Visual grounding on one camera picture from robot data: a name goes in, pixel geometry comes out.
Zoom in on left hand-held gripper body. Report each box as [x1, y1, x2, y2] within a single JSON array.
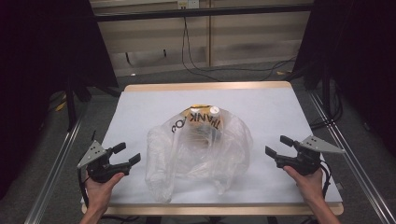
[[77, 139, 132, 184]]

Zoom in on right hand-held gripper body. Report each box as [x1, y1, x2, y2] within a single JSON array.
[[275, 134, 346, 177]]

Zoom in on orange juice bottle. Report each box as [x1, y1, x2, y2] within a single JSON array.
[[205, 105, 224, 141], [182, 105, 207, 139]]

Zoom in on clear plastic bag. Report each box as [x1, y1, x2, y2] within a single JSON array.
[[144, 104, 254, 204]]

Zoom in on person's left hand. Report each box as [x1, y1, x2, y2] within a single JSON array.
[[84, 172, 125, 216]]

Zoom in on person's right hand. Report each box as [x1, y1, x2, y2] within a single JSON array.
[[282, 165, 325, 204]]

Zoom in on white table mat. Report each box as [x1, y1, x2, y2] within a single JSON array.
[[81, 88, 344, 205]]

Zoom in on black stand leg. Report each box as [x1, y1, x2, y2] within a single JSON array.
[[64, 74, 78, 132]]

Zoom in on wooden table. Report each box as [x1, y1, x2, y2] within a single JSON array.
[[81, 81, 345, 217]]

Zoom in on black curtain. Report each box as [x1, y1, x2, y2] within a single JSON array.
[[0, 0, 120, 200], [291, 0, 396, 150]]

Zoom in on black horizontal bar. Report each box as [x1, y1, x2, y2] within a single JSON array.
[[92, 3, 314, 22]]

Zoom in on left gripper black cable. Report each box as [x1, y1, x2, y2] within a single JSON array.
[[77, 167, 92, 209]]

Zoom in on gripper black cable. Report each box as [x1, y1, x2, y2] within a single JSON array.
[[77, 167, 92, 209], [319, 160, 332, 200]]

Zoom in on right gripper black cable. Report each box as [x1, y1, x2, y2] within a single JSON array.
[[319, 160, 332, 200]]

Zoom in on aluminium floor rail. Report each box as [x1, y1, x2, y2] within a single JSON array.
[[307, 90, 396, 224], [23, 115, 86, 224]]

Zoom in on black floor cables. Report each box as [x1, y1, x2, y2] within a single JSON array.
[[309, 88, 344, 131]]

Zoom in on black wall cable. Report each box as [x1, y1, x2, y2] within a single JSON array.
[[181, 17, 298, 82]]

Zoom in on wall power outlet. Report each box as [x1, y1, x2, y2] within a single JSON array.
[[177, 0, 200, 9]]

